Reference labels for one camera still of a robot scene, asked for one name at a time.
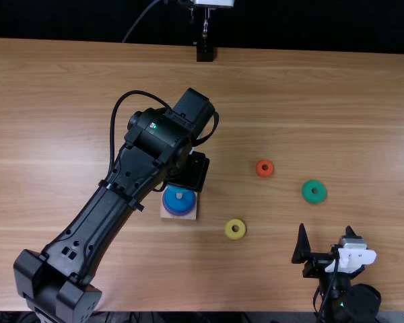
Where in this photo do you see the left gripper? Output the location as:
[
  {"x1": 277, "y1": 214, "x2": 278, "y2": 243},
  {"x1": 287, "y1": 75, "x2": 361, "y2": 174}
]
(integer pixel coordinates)
[{"x1": 167, "y1": 151, "x2": 211, "y2": 193}]

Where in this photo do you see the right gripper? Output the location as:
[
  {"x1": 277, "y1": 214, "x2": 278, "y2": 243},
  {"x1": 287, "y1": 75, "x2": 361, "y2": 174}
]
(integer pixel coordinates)
[{"x1": 291, "y1": 223, "x2": 367, "y2": 280}]

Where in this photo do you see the orange ring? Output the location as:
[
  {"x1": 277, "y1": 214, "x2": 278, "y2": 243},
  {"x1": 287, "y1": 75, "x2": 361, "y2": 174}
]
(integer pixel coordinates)
[{"x1": 255, "y1": 159, "x2": 275, "y2": 178}]

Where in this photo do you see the wooden peg base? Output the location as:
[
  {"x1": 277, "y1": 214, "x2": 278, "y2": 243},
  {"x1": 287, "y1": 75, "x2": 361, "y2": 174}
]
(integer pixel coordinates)
[{"x1": 160, "y1": 190, "x2": 201, "y2": 221}]

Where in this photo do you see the black clamp stand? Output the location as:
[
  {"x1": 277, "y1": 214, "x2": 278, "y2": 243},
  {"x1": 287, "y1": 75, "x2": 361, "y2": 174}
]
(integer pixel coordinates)
[{"x1": 192, "y1": 5, "x2": 217, "y2": 63}]

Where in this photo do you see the white mounted device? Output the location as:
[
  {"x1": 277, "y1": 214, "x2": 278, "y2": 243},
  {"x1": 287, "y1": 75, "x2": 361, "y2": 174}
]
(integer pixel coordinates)
[{"x1": 192, "y1": 0, "x2": 236, "y2": 9}]

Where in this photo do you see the dark blue ring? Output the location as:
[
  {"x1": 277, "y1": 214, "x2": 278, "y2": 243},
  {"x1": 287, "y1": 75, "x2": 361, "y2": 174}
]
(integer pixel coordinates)
[{"x1": 163, "y1": 186, "x2": 196, "y2": 213}]

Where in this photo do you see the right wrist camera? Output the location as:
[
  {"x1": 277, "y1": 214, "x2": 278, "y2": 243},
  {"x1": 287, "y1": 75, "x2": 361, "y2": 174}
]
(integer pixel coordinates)
[{"x1": 324, "y1": 236, "x2": 378, "y2": 274}]

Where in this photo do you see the purple ring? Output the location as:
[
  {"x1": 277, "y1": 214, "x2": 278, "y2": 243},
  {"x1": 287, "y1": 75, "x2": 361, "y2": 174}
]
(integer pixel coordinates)
[{"x1": 162, "y1": 198, "x2": 195, "y2": 217}]

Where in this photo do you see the dark green ring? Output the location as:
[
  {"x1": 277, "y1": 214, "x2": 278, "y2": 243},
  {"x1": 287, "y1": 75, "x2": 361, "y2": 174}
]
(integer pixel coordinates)
[{"x1": 301, "y1": 180, "x2": 328, "y2": 205}]

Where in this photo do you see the black cable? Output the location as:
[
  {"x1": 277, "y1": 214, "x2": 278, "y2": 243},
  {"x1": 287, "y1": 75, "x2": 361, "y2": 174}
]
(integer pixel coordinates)
[
  {"x1": 108, "y1": 89, "x2": 172, "y2": 189},
  {"x1": 192, "y1": 112, "x2": 220, "y2": 148},
  {"x1": 312, "y1": 254, "x2": 341, "y2": 320}
]

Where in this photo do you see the yellow ring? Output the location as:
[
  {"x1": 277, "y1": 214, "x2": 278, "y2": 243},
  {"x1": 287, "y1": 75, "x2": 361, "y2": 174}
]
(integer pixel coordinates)
[{"x1": 224, "y1": 219, "x2": 247, "y2": 240}]

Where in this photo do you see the grey cable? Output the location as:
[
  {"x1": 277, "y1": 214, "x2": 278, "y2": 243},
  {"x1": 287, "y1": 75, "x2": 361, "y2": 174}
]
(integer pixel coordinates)
[{"x1": 121, "y1": 0, "x2": 163, "y2": 44}]

